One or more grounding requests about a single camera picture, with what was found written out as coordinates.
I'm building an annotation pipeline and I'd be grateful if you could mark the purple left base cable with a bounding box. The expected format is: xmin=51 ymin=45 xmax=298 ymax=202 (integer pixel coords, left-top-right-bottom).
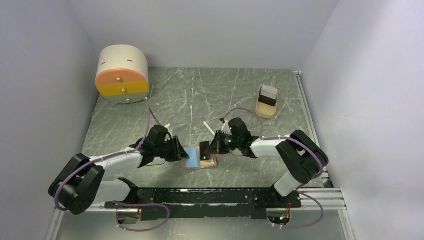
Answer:
xmin=109 ymin=201 xmax=171 ymax=233

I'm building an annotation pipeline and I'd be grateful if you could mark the aluminium frame rail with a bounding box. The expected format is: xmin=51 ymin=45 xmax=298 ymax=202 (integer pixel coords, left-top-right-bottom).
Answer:
xmin=293 ymin=70 xmax=347 ymax=211

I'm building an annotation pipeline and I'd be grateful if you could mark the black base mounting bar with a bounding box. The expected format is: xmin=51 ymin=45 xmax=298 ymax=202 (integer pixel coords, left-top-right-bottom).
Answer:
xmin=105 ymin=187 xmax=302 ymax=221

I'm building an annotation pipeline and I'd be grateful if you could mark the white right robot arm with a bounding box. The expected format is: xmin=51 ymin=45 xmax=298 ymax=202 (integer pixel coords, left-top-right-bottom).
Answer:
xmin=204 ymin=117 xmax=329 ymax=207

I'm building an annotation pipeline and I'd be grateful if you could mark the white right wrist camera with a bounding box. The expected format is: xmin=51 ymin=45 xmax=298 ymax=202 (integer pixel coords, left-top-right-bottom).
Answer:
xmin=219 ymin=118 xmax=231 ymax=135

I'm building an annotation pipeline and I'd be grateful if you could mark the black credit card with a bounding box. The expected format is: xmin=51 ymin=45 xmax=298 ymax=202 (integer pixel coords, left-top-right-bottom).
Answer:
xmin=199 ymin=141 xmax=211 ymax=161

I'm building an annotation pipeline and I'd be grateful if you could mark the beige oval tray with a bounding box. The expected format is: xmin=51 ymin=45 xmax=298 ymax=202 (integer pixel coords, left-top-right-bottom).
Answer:
xmin=255 ymin=93 xmax=278 ymax=119

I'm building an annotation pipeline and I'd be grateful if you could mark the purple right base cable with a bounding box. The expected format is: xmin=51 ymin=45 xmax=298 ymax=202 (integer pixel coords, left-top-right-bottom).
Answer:
xmin=271 ymin=190 xmax=325 ymax=230

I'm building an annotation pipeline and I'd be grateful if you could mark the pink leather card holder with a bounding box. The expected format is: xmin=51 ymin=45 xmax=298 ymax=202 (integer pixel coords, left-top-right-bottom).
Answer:
xmin=182 ymin=147 xmax=218 ymax=170

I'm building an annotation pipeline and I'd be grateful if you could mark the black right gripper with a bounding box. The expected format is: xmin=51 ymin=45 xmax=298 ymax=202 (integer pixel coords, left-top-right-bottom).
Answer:
xmin=204 ymin=130 xmax=241 ymax=155

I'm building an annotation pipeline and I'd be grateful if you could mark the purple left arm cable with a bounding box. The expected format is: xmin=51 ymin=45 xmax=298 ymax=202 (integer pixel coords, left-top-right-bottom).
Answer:
xmin=54 ymin=106 xmax=163 ymax=212

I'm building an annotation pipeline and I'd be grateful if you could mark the round beige drawer box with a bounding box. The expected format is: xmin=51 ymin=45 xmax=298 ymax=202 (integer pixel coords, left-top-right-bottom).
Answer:
xmin=95 ymin=44 xmax=150 ymax=104

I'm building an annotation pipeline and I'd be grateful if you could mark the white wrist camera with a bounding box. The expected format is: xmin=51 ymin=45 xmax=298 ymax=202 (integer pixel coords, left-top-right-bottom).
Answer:
xmin=219 ymin=118 xmax=231 ymax=135
xmin=165 ymin=122 xmax=175 ymax=135

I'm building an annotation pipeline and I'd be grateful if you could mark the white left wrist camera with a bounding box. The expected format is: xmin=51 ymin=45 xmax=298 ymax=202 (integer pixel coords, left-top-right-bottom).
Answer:
xmin=165 ymin=122 xmax=175 ymax=135

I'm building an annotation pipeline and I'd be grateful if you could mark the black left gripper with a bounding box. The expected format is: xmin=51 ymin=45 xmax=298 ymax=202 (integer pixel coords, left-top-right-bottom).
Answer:
xmin=154 ymin=135 xmax=189 ymax=162

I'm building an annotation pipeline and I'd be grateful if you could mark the white pen with red cap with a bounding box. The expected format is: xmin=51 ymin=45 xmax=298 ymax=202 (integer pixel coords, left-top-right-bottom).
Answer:
xmin=202 ymin=120 xmax=215 ymax=136

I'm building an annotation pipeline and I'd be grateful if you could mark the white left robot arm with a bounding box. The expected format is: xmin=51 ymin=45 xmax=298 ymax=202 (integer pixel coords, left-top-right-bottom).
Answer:
xmin=48 ymin=125 xmax=189 ymax=215

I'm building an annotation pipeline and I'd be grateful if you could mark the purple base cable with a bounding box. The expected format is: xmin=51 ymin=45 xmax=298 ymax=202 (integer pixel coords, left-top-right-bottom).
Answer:
xmin=109 ymin=201 xmax=171 ymax=233
xmin=271 ymin=190 xmax=325 ymax=230

